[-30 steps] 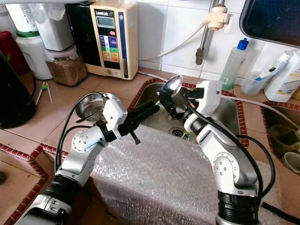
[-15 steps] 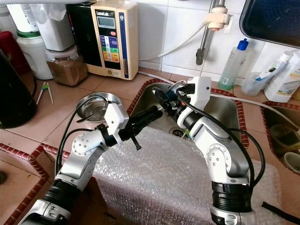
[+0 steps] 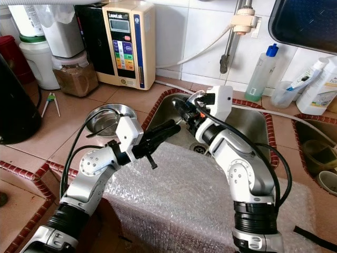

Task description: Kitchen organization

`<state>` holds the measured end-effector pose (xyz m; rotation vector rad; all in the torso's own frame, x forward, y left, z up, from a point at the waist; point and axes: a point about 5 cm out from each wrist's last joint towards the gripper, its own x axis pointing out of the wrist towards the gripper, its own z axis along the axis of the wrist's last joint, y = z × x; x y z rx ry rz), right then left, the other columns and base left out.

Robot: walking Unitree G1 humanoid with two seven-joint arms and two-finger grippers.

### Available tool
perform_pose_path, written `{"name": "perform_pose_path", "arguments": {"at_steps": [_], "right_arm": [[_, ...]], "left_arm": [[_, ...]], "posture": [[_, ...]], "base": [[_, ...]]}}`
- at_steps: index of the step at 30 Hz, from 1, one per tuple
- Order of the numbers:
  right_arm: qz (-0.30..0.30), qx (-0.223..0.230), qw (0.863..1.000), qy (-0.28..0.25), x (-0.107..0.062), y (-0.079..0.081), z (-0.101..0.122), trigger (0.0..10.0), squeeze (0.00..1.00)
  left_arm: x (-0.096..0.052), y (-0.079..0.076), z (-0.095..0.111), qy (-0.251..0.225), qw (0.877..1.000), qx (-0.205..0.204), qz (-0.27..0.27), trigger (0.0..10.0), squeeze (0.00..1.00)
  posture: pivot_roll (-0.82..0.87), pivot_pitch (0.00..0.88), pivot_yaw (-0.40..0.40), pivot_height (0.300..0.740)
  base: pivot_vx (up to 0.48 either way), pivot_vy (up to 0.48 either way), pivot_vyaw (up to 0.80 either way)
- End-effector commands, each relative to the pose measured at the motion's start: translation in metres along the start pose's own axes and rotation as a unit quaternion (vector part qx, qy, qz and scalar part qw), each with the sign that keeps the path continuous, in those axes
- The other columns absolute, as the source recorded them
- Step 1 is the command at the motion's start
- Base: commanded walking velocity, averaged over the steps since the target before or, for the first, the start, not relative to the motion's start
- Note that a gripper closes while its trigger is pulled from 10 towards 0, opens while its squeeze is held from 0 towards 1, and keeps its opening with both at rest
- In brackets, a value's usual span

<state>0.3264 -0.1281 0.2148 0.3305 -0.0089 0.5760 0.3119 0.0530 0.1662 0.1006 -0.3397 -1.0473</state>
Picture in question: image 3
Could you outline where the white plastic bottle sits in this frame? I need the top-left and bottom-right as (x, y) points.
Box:
(296, 57), (337, 115)

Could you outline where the steel bowl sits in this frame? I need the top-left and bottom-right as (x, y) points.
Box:
(86, 103), (137, 139)

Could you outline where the clear bottle blue cap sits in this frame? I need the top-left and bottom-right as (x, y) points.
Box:
(245, 43), (280, 103)

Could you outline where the red container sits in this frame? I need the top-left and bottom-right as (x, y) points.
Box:
(0, 35), (32, 82)

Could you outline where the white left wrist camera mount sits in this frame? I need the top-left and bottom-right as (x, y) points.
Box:
(116, 116), (144, 158)

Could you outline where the green plastic bowl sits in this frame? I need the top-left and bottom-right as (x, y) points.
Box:
(303, 140), (337, 172)

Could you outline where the small steel sink basin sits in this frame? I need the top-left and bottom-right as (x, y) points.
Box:
(292, 117), (337, 197)

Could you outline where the steel faucet cream diverter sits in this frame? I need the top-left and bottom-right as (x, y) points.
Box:
(220, 0), (261, 74)

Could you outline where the cream water ionizer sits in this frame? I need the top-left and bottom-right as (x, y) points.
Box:
(75, 1), (156, 90)

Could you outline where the bubble wrap sheet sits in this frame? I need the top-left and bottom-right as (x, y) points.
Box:
(103, 141), (319, 253)

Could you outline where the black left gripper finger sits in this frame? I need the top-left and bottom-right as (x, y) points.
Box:
(150, 120), (181, 143)
(147, 132), (179, 158)

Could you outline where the thin white hose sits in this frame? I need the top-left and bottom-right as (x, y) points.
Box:
(155, 25), (237, 70)

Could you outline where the black tray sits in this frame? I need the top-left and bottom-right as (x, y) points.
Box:
(269, 0), (337, 55)

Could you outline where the training chopsticks green connector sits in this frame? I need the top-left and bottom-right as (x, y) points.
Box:
(43, 93), (63, 118)

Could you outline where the white cup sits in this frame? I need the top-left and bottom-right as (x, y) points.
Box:
(318, 170), (337, 196)

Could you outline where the brown powder jar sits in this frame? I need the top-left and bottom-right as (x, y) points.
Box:
(52, 52), (96, 98)

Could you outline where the white blender green ring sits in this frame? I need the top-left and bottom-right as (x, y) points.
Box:
(8, 4), (60, 91)

